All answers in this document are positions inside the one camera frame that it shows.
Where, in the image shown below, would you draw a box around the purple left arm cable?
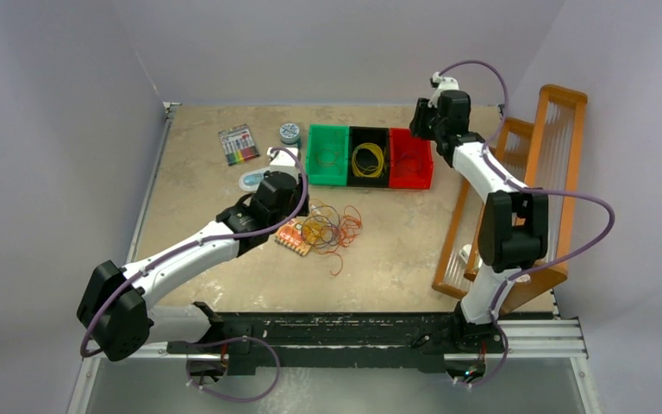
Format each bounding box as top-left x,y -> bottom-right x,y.
79,147 -> 309,359

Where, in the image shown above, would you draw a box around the red plastic bin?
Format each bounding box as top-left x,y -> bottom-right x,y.
389,128 -> 434,190

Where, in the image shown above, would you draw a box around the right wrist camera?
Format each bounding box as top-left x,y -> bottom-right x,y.
428,72 -> 459,108

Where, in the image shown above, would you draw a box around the aluminium table edge rail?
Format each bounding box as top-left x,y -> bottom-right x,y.
66,103 -> 181,414

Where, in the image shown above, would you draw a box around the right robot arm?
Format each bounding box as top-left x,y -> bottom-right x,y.
409,90 -> 548,351

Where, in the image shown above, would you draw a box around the correction tape blister pack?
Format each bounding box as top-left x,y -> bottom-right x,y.
238,168 -> 268,192

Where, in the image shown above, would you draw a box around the coiled yellow cable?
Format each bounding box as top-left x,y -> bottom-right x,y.
352,142 -> 386,179

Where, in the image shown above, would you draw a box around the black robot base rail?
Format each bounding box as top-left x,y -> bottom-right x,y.
167,304 -> 504,376

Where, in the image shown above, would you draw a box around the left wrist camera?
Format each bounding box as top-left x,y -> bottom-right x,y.
267,147 -> 299,177

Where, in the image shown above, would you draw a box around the marker pen set pack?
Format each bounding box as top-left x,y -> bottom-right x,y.
218,124 -> 260,166

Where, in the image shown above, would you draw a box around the black plastic bin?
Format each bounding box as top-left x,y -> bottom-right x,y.
347,126 -> 390,188

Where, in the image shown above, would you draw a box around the green plastic bin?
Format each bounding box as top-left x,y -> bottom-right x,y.
305,124 -> 349,187

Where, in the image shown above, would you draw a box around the round paint jar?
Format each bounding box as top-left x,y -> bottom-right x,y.
278,122 -> 302,146

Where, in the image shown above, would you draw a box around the wooden rack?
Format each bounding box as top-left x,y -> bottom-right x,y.
430,84 -> 589,316

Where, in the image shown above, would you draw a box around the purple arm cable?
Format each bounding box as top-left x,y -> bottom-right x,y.
430,60 -> 616,391
79,147 -> 309,359

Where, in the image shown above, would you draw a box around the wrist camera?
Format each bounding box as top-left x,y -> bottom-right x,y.
267,147 -> 299,177
428,72 -> 459,108

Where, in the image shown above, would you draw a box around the orange spiral notebook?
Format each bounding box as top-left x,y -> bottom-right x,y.
274,218 -> 311,256

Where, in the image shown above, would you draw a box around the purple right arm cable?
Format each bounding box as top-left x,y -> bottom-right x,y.
430,60 -> 616,391

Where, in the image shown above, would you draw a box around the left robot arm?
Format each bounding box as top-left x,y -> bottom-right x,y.
76,170 -> 309,361

